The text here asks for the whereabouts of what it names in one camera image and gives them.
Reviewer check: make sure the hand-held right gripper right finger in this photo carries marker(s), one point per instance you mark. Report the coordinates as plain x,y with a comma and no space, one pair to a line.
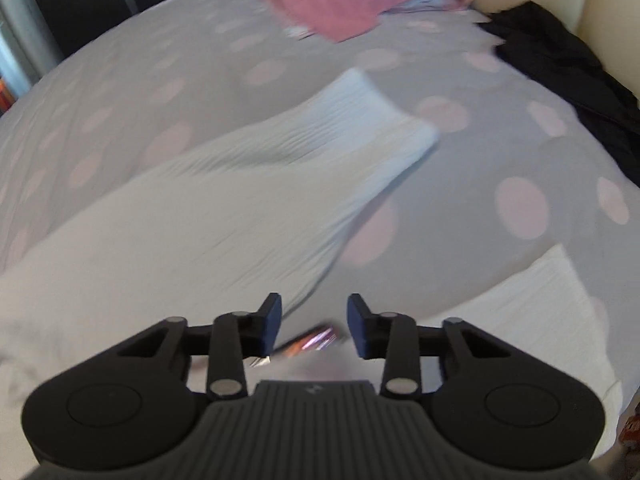
356,318

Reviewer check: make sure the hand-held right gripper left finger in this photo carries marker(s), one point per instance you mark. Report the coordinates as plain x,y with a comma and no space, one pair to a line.
272,316

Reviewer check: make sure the white ribbed garment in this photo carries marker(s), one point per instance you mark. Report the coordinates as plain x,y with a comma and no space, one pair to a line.
210,210

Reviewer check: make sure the shiny foil wrapper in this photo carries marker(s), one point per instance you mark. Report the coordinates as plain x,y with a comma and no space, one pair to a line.
305,344

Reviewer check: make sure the white folded cloth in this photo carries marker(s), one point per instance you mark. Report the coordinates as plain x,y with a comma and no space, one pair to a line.
540,320

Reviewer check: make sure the grey pink-dotted bed sheet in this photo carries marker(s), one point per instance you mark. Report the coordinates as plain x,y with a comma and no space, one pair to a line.
150,70

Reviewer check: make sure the black garment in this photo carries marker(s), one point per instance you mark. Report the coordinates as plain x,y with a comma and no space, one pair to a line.
570,70

